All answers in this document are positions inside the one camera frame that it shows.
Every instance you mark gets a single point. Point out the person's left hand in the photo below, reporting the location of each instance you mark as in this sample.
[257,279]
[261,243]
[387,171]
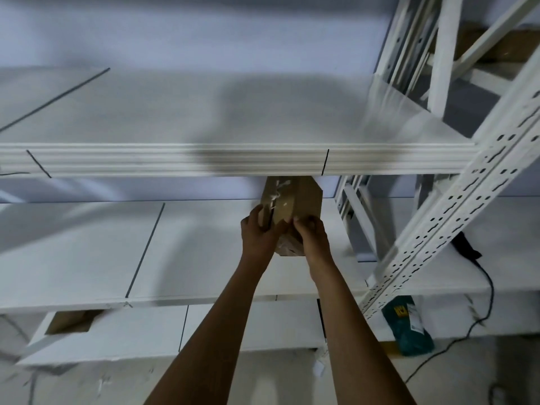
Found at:
[257,244]

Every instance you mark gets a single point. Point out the person's right hand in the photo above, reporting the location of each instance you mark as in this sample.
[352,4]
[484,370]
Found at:
[316,248]

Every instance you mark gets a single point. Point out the green-taped cardboard box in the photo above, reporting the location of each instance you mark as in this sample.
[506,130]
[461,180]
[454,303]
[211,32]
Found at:
[291,198]

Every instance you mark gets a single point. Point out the white shelf with thin edge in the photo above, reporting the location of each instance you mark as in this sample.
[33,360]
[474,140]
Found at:
[84,248]

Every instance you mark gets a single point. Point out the person's right forearm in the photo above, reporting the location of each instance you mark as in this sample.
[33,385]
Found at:
[354,345]

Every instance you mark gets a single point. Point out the person's left forearm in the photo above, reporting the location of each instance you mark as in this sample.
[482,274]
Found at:
[219,341]

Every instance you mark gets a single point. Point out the white base shelf board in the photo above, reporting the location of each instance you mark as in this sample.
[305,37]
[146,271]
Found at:
[126,333]

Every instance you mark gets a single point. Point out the white neighbouring rack shelf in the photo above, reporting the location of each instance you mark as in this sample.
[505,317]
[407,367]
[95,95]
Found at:
[510,231]

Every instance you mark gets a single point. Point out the flat cardboard piece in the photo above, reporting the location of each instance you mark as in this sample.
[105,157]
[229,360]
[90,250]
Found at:
[71,321]

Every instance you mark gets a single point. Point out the white paper scrap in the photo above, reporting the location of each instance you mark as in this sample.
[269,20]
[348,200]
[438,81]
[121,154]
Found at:
[318,369]

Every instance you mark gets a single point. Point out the teal plastic parcel bag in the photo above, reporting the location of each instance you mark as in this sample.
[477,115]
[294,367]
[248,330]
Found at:
[411,333]

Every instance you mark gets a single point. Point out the white rear shelf frame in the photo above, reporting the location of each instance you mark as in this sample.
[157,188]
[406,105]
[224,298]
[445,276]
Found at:
[443,59]

